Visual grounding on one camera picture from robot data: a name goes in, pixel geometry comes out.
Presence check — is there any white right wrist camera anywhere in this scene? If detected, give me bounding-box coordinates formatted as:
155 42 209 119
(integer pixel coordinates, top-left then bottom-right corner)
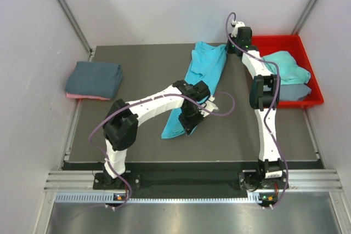
230 20 245 38

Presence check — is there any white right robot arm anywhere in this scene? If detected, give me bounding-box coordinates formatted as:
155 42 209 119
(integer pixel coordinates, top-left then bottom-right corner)
228 21 284 189

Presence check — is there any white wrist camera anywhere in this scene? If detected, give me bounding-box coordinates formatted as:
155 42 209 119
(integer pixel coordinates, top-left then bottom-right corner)
200 95 219 117
230 20 245 38

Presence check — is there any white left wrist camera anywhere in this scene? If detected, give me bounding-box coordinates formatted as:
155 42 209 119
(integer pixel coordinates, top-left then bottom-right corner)
200 95 219 117

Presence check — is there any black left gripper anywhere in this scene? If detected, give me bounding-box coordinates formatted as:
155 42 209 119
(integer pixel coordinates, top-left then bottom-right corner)
178 104 206 135

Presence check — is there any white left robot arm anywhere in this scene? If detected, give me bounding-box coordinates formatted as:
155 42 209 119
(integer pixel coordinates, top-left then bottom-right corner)
93 80 218 190

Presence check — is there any grey-blue t shirt in bin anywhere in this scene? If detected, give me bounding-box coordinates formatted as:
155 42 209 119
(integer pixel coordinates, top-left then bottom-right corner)
280 84 312 101

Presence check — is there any aluminium frame rail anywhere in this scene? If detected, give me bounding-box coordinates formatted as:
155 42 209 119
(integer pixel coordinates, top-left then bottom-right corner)
44 169 343 192

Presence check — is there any turquoise t shirt in bin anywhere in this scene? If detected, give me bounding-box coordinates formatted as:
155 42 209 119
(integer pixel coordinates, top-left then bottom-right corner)
262 51 311 85

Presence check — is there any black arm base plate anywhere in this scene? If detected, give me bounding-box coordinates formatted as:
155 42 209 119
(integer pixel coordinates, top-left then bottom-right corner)
92 170 290 198

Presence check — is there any red plastic bin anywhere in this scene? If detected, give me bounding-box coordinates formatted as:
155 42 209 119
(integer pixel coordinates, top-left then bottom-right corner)
252 35 324 109

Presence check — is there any grey slotted cable duct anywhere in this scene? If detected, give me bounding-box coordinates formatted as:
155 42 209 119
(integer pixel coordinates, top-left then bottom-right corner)
55 192 273 204

